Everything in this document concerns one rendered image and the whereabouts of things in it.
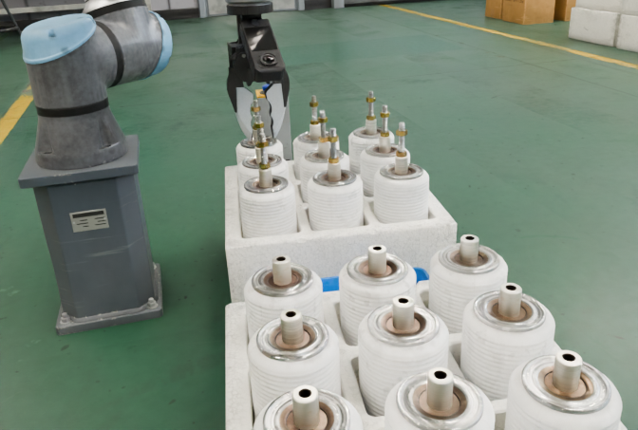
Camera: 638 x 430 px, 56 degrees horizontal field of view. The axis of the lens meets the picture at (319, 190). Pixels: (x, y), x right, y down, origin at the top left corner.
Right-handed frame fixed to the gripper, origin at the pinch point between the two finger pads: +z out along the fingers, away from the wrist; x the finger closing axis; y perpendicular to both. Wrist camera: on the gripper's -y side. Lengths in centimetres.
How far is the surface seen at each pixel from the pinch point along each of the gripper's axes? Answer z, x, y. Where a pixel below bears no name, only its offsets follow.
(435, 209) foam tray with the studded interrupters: 16.6, -29.0, -4.3
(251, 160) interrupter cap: 9.3, 0.6, 13.1
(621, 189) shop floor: 35, -96, 26
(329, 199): 11.4, -9.6, -5.0
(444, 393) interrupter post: 8, -5, -57
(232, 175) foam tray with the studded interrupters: 16.6, 3.3, 26.3
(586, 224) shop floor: 35, -75, 12
